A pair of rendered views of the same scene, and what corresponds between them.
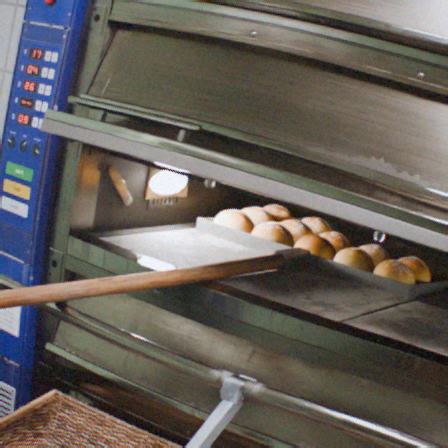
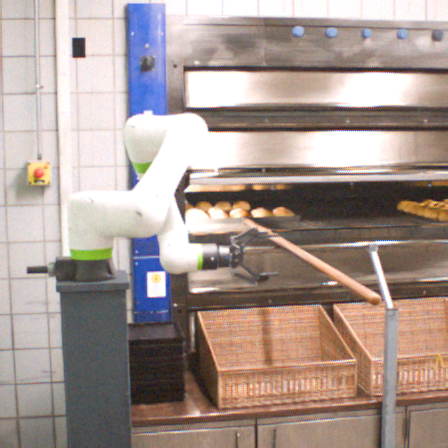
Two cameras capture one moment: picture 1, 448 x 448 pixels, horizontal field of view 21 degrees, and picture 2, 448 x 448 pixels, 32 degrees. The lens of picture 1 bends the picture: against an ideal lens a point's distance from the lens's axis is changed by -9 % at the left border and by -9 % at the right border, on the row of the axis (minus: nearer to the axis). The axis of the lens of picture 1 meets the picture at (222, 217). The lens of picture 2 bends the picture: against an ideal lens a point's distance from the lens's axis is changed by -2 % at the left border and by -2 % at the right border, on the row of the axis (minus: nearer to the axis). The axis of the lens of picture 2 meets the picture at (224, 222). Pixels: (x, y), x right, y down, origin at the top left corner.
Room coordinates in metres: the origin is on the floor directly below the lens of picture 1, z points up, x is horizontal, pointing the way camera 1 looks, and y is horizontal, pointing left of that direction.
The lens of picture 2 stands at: (0.05, 2.51, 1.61)
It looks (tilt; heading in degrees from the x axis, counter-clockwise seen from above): 7 degrees down; 315
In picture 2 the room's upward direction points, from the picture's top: 1 degrees counter-clockwise
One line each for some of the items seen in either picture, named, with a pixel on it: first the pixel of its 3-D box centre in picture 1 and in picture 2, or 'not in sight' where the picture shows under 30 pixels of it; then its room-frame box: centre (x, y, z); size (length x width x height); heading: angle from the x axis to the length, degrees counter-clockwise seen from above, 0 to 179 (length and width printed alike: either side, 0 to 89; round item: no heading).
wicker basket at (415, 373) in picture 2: not in sight; (411, 343); (1.78, -0.30, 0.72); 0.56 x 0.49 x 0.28; 56
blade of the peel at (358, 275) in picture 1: (347, 250); (237, 215); (2.77, -0.28, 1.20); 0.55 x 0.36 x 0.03; 55
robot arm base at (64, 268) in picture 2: not in sight; (72, 267); (1.94, 1.26, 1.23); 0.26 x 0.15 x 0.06; 56
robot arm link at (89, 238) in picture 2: not in sight; (94, 224); (1.90, 1.21, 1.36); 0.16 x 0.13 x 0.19; 25
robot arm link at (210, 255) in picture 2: not in sight; (209, 256); (1.99, 0.66, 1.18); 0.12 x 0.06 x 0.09; 145
